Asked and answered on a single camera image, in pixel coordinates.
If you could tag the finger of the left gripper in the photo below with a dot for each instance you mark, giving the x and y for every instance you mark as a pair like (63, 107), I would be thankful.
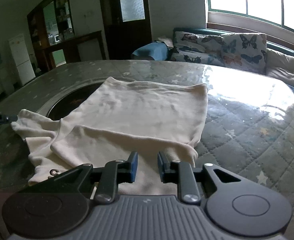
(0, 118)

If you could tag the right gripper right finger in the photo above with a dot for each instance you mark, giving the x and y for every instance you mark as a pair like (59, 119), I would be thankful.
(183, 175)

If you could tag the beige plain cushion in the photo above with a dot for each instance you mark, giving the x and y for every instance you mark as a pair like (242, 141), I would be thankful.
(280, 66)

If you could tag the black round induction cooktop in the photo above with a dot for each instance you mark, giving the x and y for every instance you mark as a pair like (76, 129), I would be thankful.
(71, 101)

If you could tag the long butterfly print cushion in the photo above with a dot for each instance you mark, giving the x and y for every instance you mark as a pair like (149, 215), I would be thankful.
(196, 48)

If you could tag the blue covered sofa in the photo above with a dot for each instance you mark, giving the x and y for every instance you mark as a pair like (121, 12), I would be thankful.
(161, 49)

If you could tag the white refrigerator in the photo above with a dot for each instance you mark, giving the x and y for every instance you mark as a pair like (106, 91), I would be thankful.
(21, 58)

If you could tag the grey quilted star table cover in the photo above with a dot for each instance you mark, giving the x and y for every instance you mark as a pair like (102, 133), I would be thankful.
(249, 128)

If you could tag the cream white garment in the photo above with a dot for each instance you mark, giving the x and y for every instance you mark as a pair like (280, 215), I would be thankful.
(119, 118)

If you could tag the dark door with frosted glass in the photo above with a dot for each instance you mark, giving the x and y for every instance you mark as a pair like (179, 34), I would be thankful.
(126, 25)

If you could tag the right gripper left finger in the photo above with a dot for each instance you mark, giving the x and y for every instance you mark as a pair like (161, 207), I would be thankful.
(114, 173)

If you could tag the dark wooden display cabinet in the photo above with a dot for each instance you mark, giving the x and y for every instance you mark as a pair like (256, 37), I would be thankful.
(66, 31)

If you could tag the square butterfly print cushion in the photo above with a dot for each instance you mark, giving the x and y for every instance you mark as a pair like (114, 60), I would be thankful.
(245, 51)

